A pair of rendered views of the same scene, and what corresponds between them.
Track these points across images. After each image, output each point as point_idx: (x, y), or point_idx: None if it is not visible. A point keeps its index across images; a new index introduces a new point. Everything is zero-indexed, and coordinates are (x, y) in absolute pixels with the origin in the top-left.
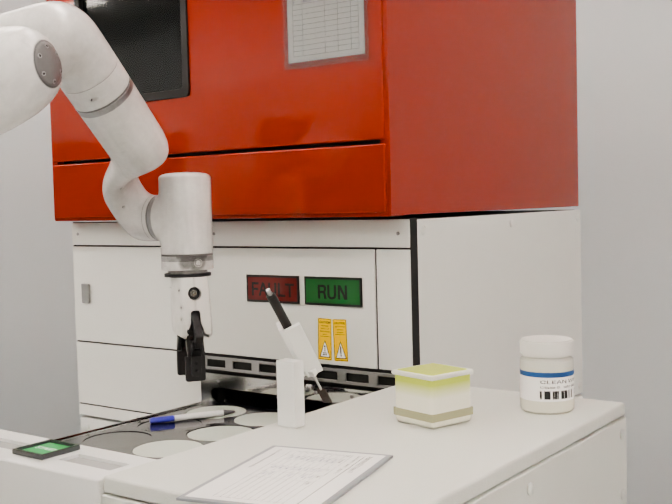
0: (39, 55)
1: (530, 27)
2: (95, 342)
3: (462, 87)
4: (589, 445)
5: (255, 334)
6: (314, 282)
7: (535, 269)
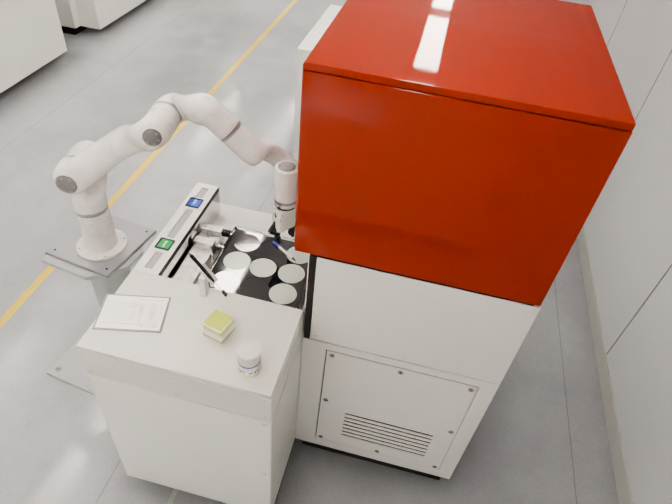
0: (144, 135)
1: (495, 193)
2: None
3: (379, 212)
4: (227, 391)
5: None
6: None
7: (451, 315)
